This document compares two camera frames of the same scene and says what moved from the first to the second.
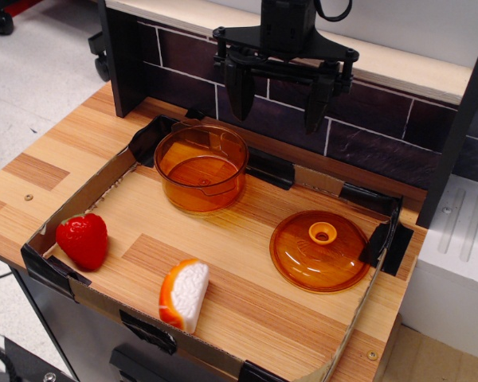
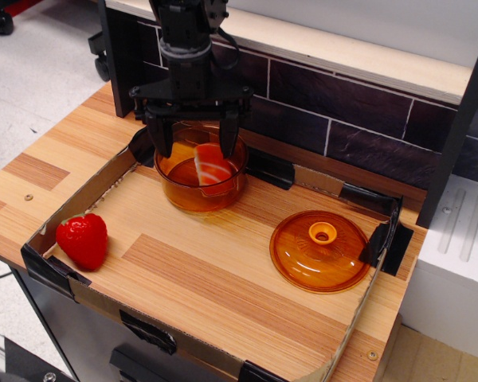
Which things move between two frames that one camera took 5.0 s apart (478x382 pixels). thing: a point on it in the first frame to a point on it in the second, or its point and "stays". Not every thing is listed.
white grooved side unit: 449,290 stays
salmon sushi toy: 183,295 to 211,167
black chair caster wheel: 97,45 stays
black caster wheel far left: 2,22 stays
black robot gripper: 287,44 to 189,89
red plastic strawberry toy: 84,239 stays
